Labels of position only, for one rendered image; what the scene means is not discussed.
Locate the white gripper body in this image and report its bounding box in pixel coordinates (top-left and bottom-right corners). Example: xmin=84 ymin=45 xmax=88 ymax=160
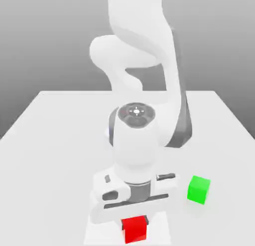
xmin=89 ymin=187 xmax=178 ymax=225

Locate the small red cube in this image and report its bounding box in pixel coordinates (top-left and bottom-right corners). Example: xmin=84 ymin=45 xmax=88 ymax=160
xmin=121 ymin=215 xmax=148 ymax=244

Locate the small green cube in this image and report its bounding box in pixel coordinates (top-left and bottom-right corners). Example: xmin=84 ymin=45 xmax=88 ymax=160
xmin=187 ymin=175 xmax=211 ymax=205

